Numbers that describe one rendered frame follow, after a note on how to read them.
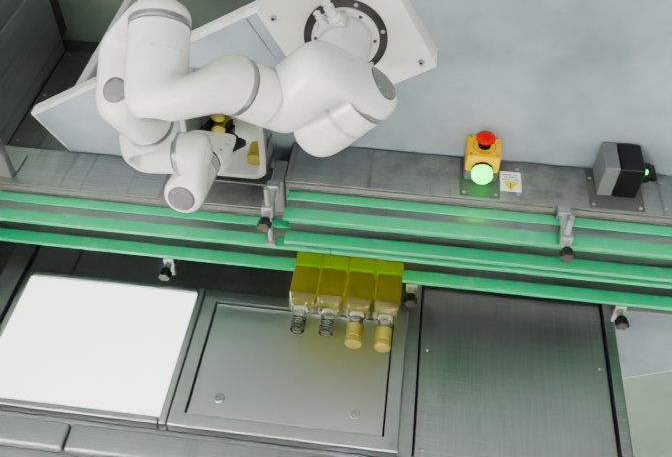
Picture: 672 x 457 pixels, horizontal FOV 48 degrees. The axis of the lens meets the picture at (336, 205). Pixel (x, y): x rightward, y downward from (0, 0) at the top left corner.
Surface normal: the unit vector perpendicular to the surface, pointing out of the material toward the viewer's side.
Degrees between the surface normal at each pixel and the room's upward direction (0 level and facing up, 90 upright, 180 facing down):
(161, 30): 65
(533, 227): 90
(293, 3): 5
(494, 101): 0
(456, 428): 90
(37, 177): 90
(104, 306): 90
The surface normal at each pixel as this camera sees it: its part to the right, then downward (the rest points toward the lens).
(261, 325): 0.00, -0.68
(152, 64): 0.15, -0.26
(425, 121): -0.13, 0.73
